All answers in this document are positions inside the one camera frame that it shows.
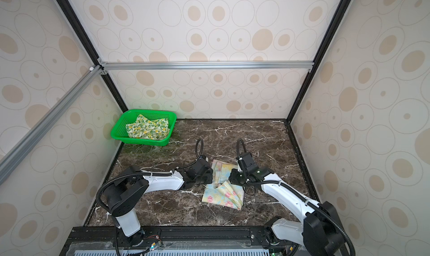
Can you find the green plastic basket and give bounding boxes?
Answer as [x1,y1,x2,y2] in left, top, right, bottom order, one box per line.
[110,109,177,146]

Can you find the diagonal aluminium left rail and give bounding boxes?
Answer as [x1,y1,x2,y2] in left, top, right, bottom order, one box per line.
[1,65,101,183]

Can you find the horizontal aluminium back rail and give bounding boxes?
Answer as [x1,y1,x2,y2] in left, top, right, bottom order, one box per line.
[99,61,314,70]

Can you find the lemon print folded skirt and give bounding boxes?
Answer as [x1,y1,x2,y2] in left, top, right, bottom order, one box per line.
[125,115,170,140]

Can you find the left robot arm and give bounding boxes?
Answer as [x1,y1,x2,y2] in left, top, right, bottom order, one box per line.
[96,156,213,238]

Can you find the black left corner post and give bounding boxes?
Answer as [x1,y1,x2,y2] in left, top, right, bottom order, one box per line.
[55,0,128,112]

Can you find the black right corner post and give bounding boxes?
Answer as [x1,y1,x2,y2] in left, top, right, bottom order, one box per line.
[286,0,352,125]

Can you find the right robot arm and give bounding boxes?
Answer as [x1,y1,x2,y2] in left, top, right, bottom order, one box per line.
[229,152,356,256]

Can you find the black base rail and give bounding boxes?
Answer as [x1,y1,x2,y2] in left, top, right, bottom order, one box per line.
[60,226,309,256]

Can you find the black corner post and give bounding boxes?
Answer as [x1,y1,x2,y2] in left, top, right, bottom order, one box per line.
[286,0,352,125]
[55,0,128,112]

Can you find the pastel floral skirt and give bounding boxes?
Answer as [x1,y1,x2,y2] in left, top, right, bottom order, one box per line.
[202,160,245,210]

